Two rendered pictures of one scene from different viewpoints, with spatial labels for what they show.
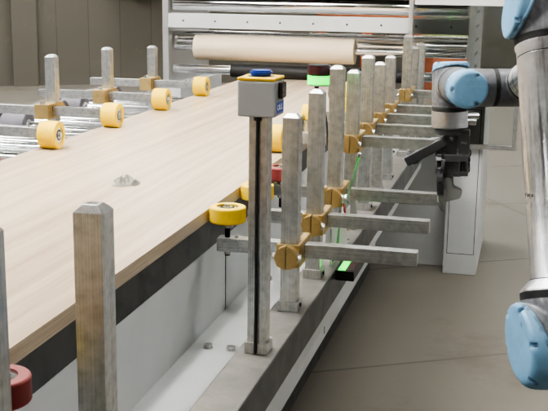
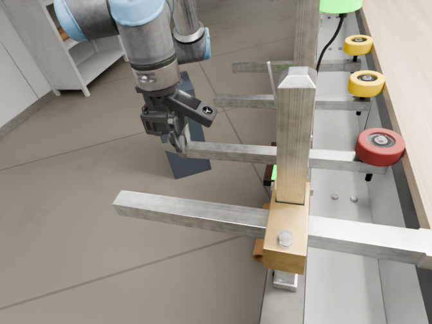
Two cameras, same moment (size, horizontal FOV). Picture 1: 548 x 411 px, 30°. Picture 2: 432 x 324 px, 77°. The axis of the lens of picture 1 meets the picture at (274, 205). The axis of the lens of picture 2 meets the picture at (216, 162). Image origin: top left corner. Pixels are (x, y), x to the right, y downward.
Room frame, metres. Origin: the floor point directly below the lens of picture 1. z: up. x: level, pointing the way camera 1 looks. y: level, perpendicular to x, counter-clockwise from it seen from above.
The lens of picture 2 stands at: (3.07, -0.27, 1.27)
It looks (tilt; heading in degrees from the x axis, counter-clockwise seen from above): 42 degrees down; 190
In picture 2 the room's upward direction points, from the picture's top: 11 degrees counter-clockwise
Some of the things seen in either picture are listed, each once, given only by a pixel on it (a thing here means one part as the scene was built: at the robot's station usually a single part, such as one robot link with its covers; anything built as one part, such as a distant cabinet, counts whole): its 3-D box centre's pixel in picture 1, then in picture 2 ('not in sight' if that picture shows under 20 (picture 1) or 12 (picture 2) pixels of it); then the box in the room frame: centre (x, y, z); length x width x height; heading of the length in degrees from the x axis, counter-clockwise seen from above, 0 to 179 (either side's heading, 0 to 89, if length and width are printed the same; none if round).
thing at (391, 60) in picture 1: (388, 124); not in sight; (3.55, -0.39, 0.89); 0.03 x 0.03 x 0.48; 76
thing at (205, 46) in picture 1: (315, 50); not in sight; (4.99, -0.19, 1.04); 1.43 x 0.12 x 0.12; 76
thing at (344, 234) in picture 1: (340, 234); not in sight; (2.54, -0.17, 0.75); 0.26 x 0.01 x 0.10; 166
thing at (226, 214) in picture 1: (227, 229); (355, 56); (2.17, 0.10, 0.85); 0.08 x 0.08 x 0.11
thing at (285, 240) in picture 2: not in sight; (285, 238); (2.89, -0.23, 0.98); 0.02 x 0.02 x 0.01
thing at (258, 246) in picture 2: not in sight; (265, 231); (2.28, -0.22, 0.04); 0.30 x 0.08 x 0.08; 166
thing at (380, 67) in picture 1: (377, 135); not in sight; (3.30, -0.34, 0.89); 0.03 x 0.03 x 0.48; 76
